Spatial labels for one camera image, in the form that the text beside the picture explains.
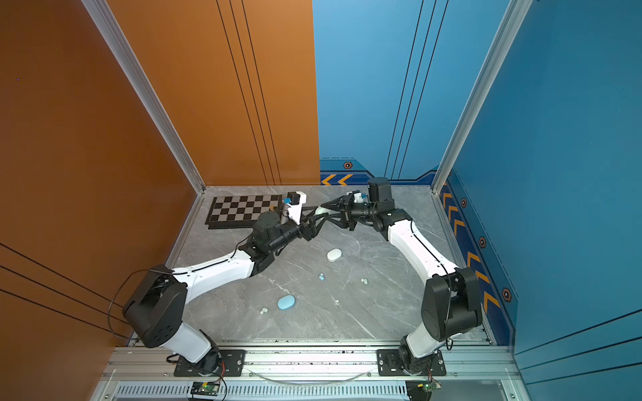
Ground aluminium corner post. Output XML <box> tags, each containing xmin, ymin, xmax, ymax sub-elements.
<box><xmin>430</xmin><ymin>0</ymin><xmax>533</xmax><ymax>195</ymax></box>
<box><xmin>82</xmin><ymin>0</ymin><xmax>206</xmax><ymax>194</ymax></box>

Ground right aluminium corner post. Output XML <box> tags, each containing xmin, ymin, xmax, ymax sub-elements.
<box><xmin>430</xmin><ymin>0</ymin><xmax>533</xmax><ymax>195</ymax></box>

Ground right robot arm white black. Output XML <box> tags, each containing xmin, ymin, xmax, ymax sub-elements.
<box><xmin>315</xmin><ymin>177</ymin><xmax>483</xmax><ymax>375</ymax></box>

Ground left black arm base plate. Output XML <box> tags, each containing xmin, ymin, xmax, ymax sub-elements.
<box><xmin>173</xmin><ymin>349</ymin><xmax>246</xmax><ymax>379</ymax></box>

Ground left aluminium corner post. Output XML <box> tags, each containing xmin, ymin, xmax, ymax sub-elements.
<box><xmin>82</xmin><ymin>0</ymin><xmax>206</xmax><ymax>194</ymax></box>

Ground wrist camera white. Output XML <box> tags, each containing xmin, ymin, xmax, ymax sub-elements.
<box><xmin>280</xmin><ymin>191</ymin><xmax>307</xmax><ymax>225</ymax></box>
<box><xmin>351</xmin><ymin>190</ymin><xmax>369</xmax><ymax>204</ymax></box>

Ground right green circuit board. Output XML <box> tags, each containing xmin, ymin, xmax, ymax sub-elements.
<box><xmin>417</xmin><ymin>380</ymin><xmax>442</xmax><ymax>393</ymax></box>

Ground green circuit board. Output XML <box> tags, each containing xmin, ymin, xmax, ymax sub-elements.
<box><xmin>189</xmin><ymin>381</ymin><xmax>224</xmax><ymax>400</ymax></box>
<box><xmin>417</xmin><ymin>380</ymin><xmax>442</xmax><ymax>393</ymax></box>

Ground black white chessboard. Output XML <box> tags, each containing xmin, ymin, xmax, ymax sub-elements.
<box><xmin>205</xmin><ymin>195</ymin><xmax>283</xmax><ymax>230</ymax></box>

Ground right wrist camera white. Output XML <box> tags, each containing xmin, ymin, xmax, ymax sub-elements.
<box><xmin>351</xmin><ymin>190</ymin><xmax>369</xmax><ymax>204</ymax></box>

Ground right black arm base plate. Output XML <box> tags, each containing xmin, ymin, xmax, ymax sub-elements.
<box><xmin>376</xmin><ymin>349</ymin><xmax>447</xmax><ymax>377</ymax></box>

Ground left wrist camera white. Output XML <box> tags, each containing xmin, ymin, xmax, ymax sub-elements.
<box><xmin>280</xmin><ymin>191</ymin><xmax>307</xmax><ymax>225</ymax></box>

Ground left green circuit board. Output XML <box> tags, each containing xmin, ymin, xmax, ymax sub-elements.
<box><xmin>189</xmin><ymin>381</ymin><xmax>224</xmax><ymax>400</ymax></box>

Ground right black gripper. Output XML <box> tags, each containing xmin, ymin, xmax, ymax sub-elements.
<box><xmin>322</xmin><ymin>194</ymin><xmax>379</xmax><ymax>232</ymax></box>

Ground blue earbud charging case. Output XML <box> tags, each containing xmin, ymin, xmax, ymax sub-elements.
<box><xmin>277</xmin><ymin>295</ymin><xmax>296</xmax><ymax>311</ymax></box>

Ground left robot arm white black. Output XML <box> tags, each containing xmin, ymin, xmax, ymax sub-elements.
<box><xmin>122</xmin><ymin>211</ymin><xmax>330</xmax><ymax>376</ymax></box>

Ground aluminium front rail frame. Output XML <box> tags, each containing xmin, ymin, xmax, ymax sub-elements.
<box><xmin>93</xmin><ymin>340</ymin><xmax>528</xmax><ymax>400</ymax></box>

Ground white earbud charging case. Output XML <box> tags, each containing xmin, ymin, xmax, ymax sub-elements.
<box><xmin>327</xmin><ymin>248</ymin><xmax>343</xmax><ymax>262</ymax></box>

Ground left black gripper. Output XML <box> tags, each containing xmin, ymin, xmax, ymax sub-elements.
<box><xmin>267</xmin><ymin>206</ymin><xmax>328</xmax><ymax>257</ymax></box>

